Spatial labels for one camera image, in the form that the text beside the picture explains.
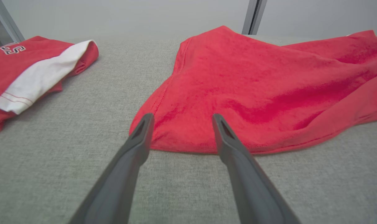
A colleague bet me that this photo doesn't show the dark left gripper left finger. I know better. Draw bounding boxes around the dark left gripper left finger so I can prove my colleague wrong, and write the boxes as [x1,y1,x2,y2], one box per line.
[69,113,155,224]

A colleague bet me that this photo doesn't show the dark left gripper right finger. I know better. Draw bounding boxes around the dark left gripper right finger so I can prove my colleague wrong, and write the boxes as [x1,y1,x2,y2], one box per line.
[212,113,301,224]

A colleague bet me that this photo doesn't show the red shorts with white stripes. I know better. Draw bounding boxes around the red shorts with white stripes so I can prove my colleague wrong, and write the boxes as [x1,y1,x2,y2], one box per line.
[129,26,377,155]

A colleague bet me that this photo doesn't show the red jersey with white panel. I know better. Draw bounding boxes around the red jersey with white panel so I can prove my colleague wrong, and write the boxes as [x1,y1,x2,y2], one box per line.
[0,36,99,132]

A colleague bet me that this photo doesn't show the grey fabric sofa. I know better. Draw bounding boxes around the grey fabric sofa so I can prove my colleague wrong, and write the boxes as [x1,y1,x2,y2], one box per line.
[0,34,377,224]

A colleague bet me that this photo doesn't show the grey metal stand leg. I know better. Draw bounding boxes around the grey metal stand leg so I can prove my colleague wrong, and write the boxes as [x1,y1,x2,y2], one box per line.
[0,0,25,43]

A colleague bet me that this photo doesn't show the grey metal partition post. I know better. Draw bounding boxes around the grey metal partition post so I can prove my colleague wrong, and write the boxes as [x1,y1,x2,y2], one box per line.
[241,0,268,35]

